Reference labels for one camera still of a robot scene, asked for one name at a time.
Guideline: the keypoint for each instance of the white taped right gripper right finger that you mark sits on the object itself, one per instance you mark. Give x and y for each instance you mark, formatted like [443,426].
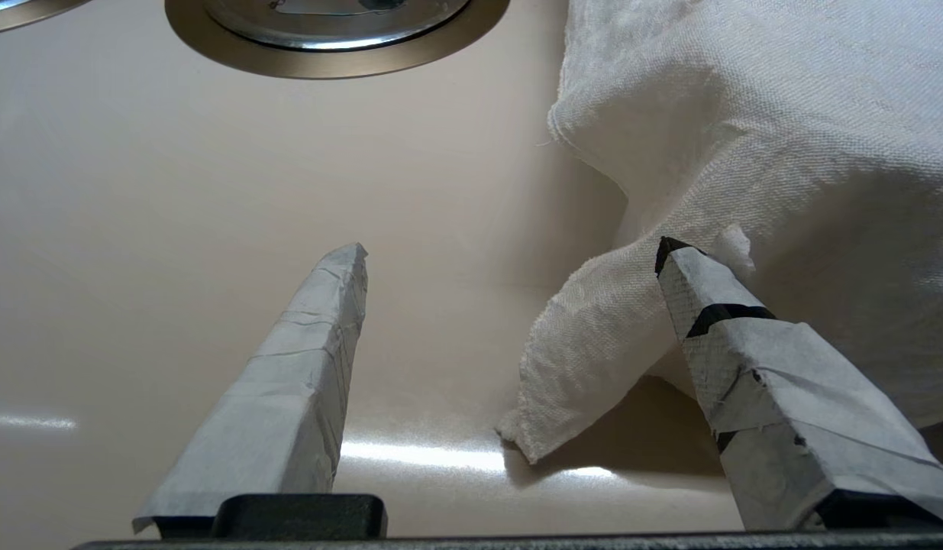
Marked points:
[792,412]

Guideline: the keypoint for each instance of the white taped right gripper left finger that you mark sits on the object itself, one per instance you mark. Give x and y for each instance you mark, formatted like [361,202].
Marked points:
[288,397]

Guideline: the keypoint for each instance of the steel lid, flat-ladle pot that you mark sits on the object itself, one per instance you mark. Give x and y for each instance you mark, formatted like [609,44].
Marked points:
[326,30]

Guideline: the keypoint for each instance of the white cloth cover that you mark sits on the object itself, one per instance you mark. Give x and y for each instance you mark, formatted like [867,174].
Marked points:
[746,137]

